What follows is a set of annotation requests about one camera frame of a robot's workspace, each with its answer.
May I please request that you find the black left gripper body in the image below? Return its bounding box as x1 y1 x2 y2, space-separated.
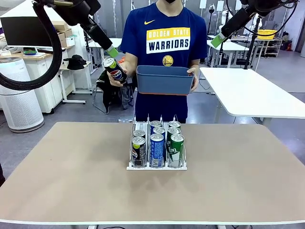
53 0 102 26

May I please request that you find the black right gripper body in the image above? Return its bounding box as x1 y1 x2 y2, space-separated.
240 0 300 17

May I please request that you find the black Pepsi can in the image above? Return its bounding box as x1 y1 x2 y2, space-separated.
132 137 146 167
132 130 146 140
102 56 129 84

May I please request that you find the blue bin with orange handles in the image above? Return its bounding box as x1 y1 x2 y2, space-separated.
136 65 194 95

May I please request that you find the person's right forearm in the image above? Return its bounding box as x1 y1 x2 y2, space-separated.
123 51 139 72

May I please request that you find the person's left forearm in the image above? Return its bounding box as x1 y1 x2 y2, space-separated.
190 57 201 71

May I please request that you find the clear white can dispenser rack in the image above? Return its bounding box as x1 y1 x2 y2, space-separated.
126 114 188 171

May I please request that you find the person's right hand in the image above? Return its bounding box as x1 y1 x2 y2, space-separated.
106 61 134 88

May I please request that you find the person's left hand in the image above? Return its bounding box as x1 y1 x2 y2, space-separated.
187 67 200 93

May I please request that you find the white background work table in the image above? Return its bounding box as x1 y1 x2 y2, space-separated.
206 40 250 69
88 38 122 63

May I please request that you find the yellow plastic basket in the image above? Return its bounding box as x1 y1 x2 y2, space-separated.
257 30 277 40

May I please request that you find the black tripod pole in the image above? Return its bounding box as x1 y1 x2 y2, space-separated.
243 23 260 71

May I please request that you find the wooden shelf rack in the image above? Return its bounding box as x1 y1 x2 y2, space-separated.
256 39 284 58

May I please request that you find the small white rolling table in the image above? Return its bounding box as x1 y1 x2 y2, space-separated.
56 61 94 105

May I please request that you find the black computer monitor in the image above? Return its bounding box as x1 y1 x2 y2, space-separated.
0 17 54 48

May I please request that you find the chair with black jacket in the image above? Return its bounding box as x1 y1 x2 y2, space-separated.
92 71 135 115

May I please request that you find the wooden desk with white cabinet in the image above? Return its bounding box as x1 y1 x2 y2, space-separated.
0 46 75 114

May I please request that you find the person in blue Warriors shirt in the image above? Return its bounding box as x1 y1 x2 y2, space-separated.
120 0 208 124

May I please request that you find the white side table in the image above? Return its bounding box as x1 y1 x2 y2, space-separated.
199 67 305 127

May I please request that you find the white cylindrical air purifier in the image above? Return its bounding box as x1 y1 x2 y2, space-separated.
0 57 45 133

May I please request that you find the person in black clothes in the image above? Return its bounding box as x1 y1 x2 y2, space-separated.
0 162 6 188

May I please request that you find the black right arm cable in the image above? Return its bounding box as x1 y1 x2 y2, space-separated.
226 0 298 39

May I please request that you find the black left arm cable sleeve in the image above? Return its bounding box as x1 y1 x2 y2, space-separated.
0 0 63 91

